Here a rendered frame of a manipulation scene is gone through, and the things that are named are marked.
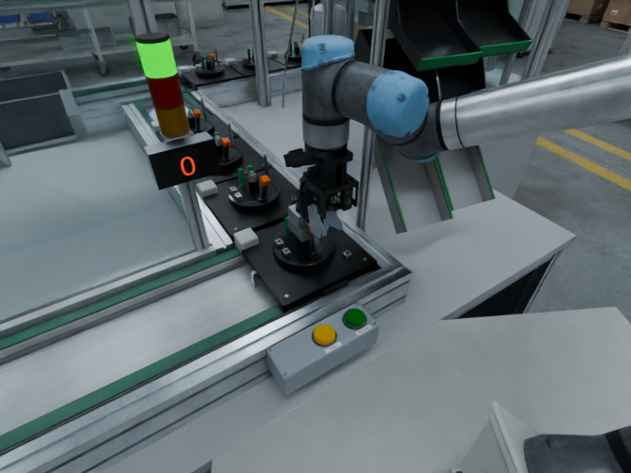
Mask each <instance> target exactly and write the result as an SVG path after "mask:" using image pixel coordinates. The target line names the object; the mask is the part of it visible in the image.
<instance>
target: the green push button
mask: <svg viewBox="0 0 631 473"><path fill-rule="evenodd" d="M345 322H346V324H347V325H348V326H350V327H352V328H359V327H361V326H362V325H363V324H364V322H365V314H364V312H363V311H361V310H359V309H349V310H347V311H346V313H345Z"/></svg>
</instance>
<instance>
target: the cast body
mask: <svg viewBox="0 0 631 473"><path fill-rule="evenodd" d="M287 225H288V228H289V229H290V230H291V231H292V232H293V233H294V234H295V235H296V236H297V238H298V239H299V240H300V241H301V242H304V241H306V240H309V239H311V233H310V232H309V230H308V229H307V228H306V225H307V223H306V221H305V220H304V218H303V217H302V215H301V214H300V212H299V210H298V207H297V204H295V205H293V206H289V207H288V217H287Z"/></svg>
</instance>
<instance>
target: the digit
mask: <svg viewBox="0 0 631 473"><path fill-rule="evenodd" d="M170 154H171V158H172V162H173V164H174V168H175V172H176V176H177V182H181V181H184V180H188V179H191V178H194V177H198V176H201V175H203V174H202V169H201V164H200V160H199V156H198V152H197V147H193V148H189V149H185V150H181V151H178V152H174V153H170Z"/></svg>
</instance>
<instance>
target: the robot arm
mask: <svg viewBox="0 0 631 473"><path fill-rule="evenodd" d="M354 57H355V53H354V43H353V41H352V40H351V39H349V38H347V37H343V36H336V35H322V36H315V37H311V38H308V39H306V40H305V41H304V43H303V44H302V48H301V69H300V72H301V88H302V138H303V142H304V149H302V148H294V149H293V150H291V151H288V153H287V154H285V155H283V156H284V159H285V166H286V167H293V168H300V167H301V166H305V165H313V164H315V165H314V166H311V167H308V168H307V172H304V173H303V176H302V177H301V179H300V180H299V182H300V189H299V190H297V194H298V197H297V207H298V210H299V212H300V214H301V215H302V217H303V218H304V220H305V221H306V223H307V225H308V226H309V228H310V229H311V231H312V232H313V233H314V234H315V235H316V236H317V237H319V238H321V237H325V236H326V235H327V231H328V229H329V227H330V226H331V227H333V228H336V229H338V230H342V229H343V222H342V221H341V219H340V217H339V216H338V213H337V210H339V209H342V210H343V211H346V210H349V209H351V208H352V205H354V206H357V203H358V192H359V181H358V180H356V179H355V178H354V177H352V176H351V175H349V174H348V173H347V172H346V164H347V163H348V162H349V161H352V160H353V152H351V151H350V150H348V149H347V142H348V138H349V121H350V119H352V120H354V121H357V122H359V123H362V124H363V125H365V126H366V127H368V128H369V129H370V130H372V131H373V132H374V133H376V134H377V135H378V136H379V137H381V138H382V139H383V140H384V141H386V142H387V143H389V144H390V145H392V146H393V147H394V148H395V149H396V150H397V151H398V152H399V153H400V154H401V155H402V156H403V157H405V158H407V159H409V160H413V161H415V162H419V163H425V162H429V161H431V160H433V159H435V158H436V157H438V156H439V155H440V154H441V153H442V151H446V150H453V149H458V148H463V147H469V146H475V145H484V144H490V143H496V142H500V141H506V140H512V139H517V138H522V137H528V136H533V135H539V134H544V133H550V132H555V131H560V130H570V129H576V128H581V127H587V126H592V125H597V124H603V123H608V122H614V121H619V120H625V119H630V118H631V53H628V54H624V55H620V56H616V57H612V58H609V59H605V60H601V61H597V62H593V63H590V64H586V65H582V66H578V67H574V68H570V69H564V70H560V71H556V72H552V73H548V74H545V75H541V76H537V77H533V78H530V79H527V80H523V81H519V82H515V83H511V84H505V85H501V86H497V87H493V88H489V89H486V90H482V91H478V92H474V93H470V94H467V95H463V96H459V97H455V98H451V99H445V100H442V101H438V102H433V103H430V104H429V97H428V96H427V95H428V88H427V86H426V84H425V83H424V82H423V81H422V80H420V79H418V78H415V77H412V76H410V75H409V74H407V73H405V72H404V71H400V70H391V69H385V68H381V67H378V66H374V65H370V64H366V63H363V62H361V61H359V60H356V59H354ZM332 152H333V153H332ZM353 187H354V188H356V195H355V199H354V198H352V194H353ZM523 448H524V456H525V461H526V465H527V468H528V471H529V473H631V425H630V426H627V427H623V428H621V429H618V430H614V431H611V432H608V433H604V434H601V435H554V434H542V435H536V436H533V437H530V438H527V439H525V441H524V445H523Z"/></svg>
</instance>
